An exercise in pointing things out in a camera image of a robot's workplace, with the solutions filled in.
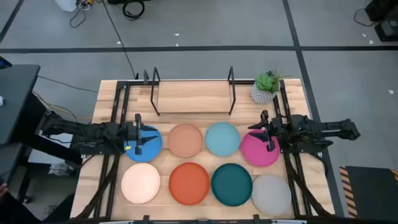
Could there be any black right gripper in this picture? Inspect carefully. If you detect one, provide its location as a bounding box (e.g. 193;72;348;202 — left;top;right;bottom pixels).
248;110;282;152

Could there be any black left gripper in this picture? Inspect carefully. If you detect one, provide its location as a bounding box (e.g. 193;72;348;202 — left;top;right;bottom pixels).
124;113;159;156

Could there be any magenta pink plate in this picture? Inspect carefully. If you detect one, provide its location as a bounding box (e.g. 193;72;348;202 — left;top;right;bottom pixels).
241;129;281;168

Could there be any tan brown plate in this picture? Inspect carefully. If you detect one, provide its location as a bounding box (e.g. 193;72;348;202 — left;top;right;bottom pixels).
168;123;204;158

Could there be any light blue plate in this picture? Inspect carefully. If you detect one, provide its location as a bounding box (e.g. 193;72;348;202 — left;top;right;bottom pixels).
204;121;241;157

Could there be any cream peach plate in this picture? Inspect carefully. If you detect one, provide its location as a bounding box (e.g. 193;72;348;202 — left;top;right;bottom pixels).
121;162;162;205

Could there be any dark teal plate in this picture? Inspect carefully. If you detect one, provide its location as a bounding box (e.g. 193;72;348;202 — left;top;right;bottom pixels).
211;163;253;207

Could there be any orange plate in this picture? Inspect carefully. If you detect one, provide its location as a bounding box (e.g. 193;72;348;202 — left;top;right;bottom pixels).
169;162;211;206

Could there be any wooden shelf with black legs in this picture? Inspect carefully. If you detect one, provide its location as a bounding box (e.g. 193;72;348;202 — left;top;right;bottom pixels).
150;66;237;116

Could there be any potted green succulent plant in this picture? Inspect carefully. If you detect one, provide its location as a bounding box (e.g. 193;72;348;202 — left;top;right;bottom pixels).
250;68;292;105

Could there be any grey plate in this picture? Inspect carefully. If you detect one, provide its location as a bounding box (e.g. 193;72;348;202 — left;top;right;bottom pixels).
251;173;292;217

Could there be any clear plastic bag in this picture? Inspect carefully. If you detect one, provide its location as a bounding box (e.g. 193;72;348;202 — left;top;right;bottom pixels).
48;161;75;177

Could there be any white sheet under desk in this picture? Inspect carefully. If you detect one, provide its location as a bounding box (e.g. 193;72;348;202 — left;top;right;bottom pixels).
27;132;81;166

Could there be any black mat with hazard stripes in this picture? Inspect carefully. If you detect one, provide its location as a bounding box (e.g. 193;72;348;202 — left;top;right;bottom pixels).
338;166;398;218

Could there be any black desk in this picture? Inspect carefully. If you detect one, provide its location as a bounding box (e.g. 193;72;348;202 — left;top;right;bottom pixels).
0;63;83;205

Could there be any white container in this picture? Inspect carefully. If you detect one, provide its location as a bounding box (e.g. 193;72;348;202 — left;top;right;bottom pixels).
55;0;78;12

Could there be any dark screen corner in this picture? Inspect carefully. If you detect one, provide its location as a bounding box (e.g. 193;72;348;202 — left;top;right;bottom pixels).
0;55;12;70

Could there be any black equipment base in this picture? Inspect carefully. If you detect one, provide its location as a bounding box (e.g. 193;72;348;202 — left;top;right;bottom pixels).
374;19;398;43

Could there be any black equipment case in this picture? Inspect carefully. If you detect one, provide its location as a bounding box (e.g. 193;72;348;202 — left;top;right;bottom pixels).
365;0;398;22

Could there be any black metal table frame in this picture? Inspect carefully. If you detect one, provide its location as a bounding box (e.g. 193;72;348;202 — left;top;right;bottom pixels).
74;70;335;224

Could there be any black desk cable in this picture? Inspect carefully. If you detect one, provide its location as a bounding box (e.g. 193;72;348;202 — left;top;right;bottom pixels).
37;75;99;94

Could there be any yellow cable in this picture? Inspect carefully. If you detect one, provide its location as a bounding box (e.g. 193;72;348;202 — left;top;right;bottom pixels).
32;90;93;122

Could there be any long black floor cable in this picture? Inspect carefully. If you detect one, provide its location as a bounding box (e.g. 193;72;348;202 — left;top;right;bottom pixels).
101;0;139;79

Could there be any coiled black cable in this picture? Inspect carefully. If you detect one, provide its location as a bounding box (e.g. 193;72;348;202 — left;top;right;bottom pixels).
122;0;146;21

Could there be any looped thin black cable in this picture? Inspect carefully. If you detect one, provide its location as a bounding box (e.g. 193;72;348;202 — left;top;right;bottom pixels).
69;6;88;29

